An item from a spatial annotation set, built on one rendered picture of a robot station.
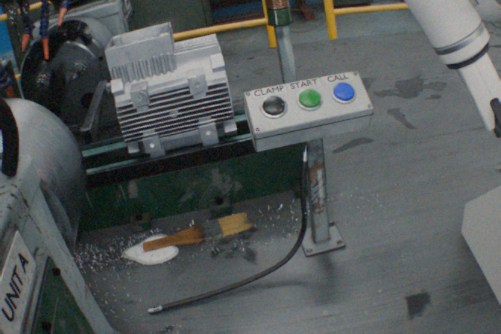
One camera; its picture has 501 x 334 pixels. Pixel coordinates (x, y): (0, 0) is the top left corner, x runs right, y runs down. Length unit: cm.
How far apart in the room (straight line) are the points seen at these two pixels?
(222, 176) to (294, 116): 30
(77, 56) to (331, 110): 65
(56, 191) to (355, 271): 46
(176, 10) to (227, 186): 315
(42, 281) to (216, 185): 56
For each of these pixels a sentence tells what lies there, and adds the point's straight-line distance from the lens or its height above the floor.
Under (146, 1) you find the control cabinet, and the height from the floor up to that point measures 72.
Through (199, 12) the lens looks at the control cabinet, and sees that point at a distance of 399.
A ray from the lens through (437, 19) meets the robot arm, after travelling 60.
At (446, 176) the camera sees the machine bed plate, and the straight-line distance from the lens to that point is 98.
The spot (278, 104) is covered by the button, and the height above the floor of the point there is 107.
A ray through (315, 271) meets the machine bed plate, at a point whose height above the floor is 80.
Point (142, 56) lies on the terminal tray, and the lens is 85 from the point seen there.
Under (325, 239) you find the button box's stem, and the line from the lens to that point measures 82.
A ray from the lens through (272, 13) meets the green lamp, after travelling 119.
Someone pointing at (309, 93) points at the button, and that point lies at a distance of 67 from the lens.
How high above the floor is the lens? 134
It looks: 28 degrees down
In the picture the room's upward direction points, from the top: 10 degrees counter-clockwise
